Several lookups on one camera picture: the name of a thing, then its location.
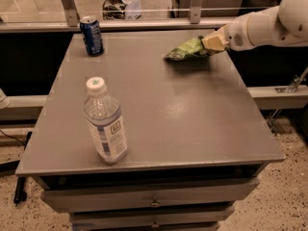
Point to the blue soda can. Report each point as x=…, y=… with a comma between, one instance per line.
x=90, y=30

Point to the metal railing frame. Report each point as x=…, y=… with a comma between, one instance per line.
x=63, y=15

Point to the grey drawer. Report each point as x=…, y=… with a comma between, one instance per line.
x=149, y=195
x=154, y=218

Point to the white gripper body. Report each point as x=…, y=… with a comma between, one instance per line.
x=235, y=35

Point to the white bag behind glass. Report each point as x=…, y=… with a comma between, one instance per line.
x=121, y=9

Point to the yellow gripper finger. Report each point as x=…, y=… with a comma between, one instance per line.
x=215, y=43
x=221, y=32

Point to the upper grey drawer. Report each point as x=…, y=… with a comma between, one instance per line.
x=149, y=195

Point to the green jalapeno chip bag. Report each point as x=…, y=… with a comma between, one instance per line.
x=190, y=49

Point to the clear plastic water bottle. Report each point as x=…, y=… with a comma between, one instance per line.
x=104, y=118

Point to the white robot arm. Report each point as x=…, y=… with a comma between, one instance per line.
x=285, y=25

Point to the lower grey drawer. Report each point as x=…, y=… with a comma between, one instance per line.
x=154, y=218

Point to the grey drawer cabinet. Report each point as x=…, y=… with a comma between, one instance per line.
x=187, y=121

